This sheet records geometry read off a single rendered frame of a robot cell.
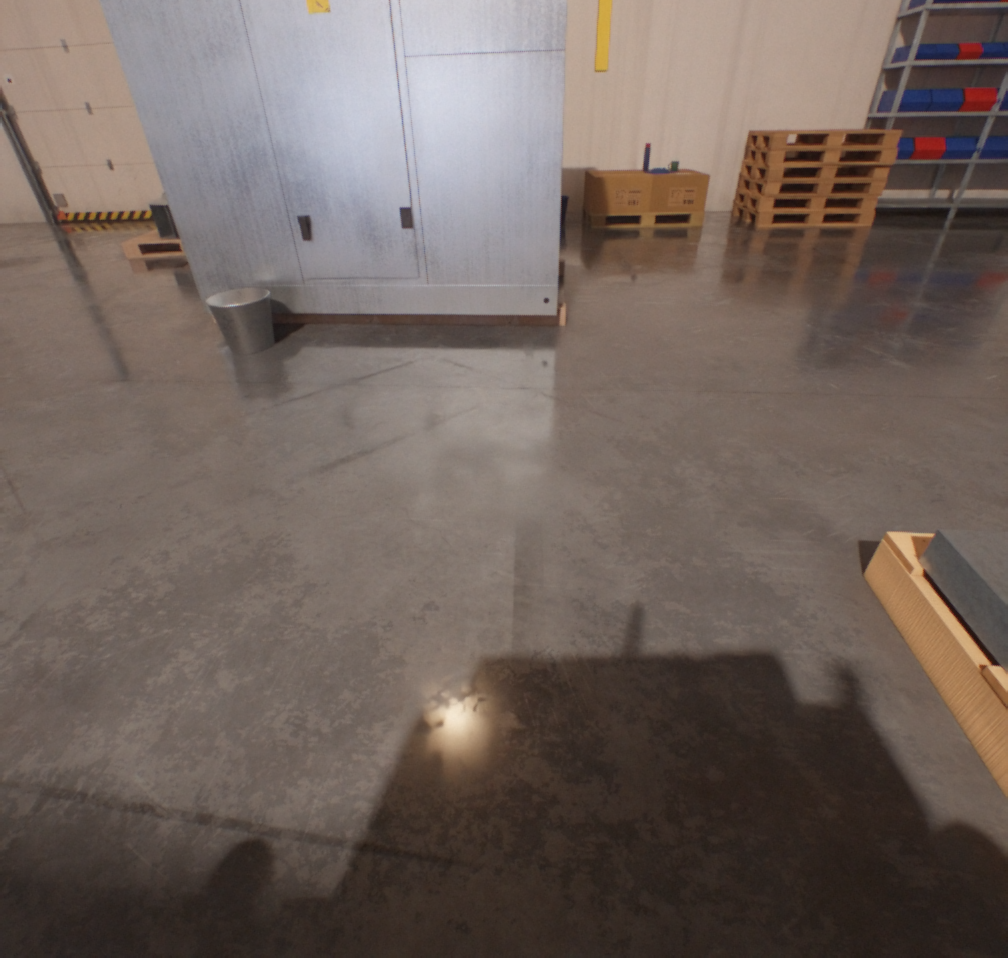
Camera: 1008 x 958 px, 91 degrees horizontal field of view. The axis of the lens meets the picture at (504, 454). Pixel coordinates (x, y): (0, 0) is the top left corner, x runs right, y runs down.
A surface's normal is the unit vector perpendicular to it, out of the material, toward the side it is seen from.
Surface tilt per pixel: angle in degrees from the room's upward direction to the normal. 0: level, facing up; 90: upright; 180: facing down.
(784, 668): 0
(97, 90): 90
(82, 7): 90
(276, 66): 90
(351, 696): 0
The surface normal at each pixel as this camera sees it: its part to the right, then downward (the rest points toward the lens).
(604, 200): 0.00, 0.55
